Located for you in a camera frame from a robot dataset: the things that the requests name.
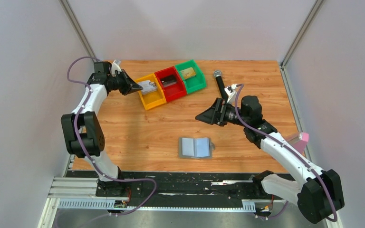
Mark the yellow plastic bin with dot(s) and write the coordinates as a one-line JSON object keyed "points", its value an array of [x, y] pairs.
{"points": [[153, 99]]}

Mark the grey card holder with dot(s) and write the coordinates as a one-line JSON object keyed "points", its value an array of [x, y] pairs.
{"points": [[195, 148]]}

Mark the right aluminium frame post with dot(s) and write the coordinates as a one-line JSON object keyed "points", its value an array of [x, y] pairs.
{"points": [[283, 65]]}

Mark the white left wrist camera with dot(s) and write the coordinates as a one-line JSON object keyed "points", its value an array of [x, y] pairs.
{"points": [[115, 68]]}

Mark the black card in red bin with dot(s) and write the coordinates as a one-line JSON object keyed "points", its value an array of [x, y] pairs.
{"points": [[168, 81]]}

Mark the gold card in green bin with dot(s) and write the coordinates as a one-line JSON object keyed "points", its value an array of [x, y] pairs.
{"points": [[188, 73]]}

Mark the red plastic bin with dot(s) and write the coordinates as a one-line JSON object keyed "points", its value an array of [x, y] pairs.
{"points": [[175, 91]]}

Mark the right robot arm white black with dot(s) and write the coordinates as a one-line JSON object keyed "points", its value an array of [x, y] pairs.
{"points": [[317, 193]]}

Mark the pink card stand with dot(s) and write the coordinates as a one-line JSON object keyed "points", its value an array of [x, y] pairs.
{"points": [[298, 141]]}

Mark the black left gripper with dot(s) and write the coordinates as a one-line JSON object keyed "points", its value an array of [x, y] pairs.
{"points": [[129, 86]]}

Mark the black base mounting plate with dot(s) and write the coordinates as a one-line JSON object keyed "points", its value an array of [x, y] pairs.
{"points": [[185, 190]]}

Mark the aluminium frame post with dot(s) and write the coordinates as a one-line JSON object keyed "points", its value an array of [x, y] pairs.
{"points": [[90, 53], [283, 65]]}

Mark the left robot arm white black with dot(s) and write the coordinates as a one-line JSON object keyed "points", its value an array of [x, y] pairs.
{"points": [[82, 132]]}

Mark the left aluminium frame post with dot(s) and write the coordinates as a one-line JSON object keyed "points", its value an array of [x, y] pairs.
{"points": [[90, 53]]}

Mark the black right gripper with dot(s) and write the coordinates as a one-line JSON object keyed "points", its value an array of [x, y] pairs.
{"points": [[215, 114]]}

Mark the green plastic bin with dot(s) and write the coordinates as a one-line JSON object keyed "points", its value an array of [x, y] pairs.
{"points": [[195, 83]]}

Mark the black handheld microphone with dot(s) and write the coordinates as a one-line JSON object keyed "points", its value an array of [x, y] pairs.
{"points": [[217, 74]]}

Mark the silver card in yellow bin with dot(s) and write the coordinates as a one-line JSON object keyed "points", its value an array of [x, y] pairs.
{"points": [[148, 88]]}

